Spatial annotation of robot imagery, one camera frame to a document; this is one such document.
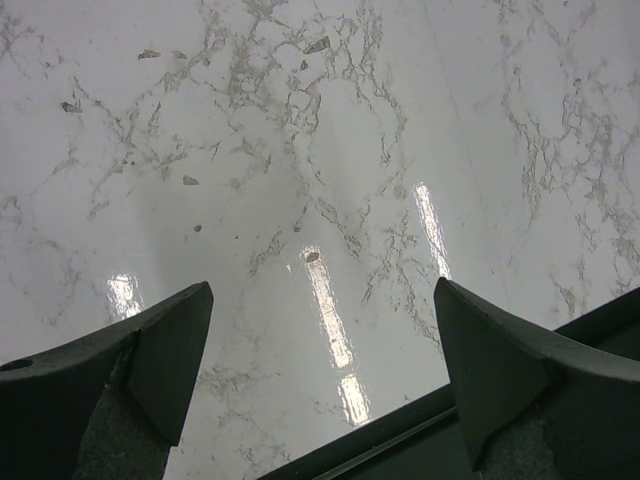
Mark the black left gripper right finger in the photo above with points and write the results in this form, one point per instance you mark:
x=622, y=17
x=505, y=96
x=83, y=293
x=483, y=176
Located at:
x=535, y=403

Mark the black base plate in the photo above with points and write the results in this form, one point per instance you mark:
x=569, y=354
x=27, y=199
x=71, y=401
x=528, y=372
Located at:
x=400, y=435

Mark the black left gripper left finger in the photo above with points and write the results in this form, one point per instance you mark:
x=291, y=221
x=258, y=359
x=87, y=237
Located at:
x=108, y=405

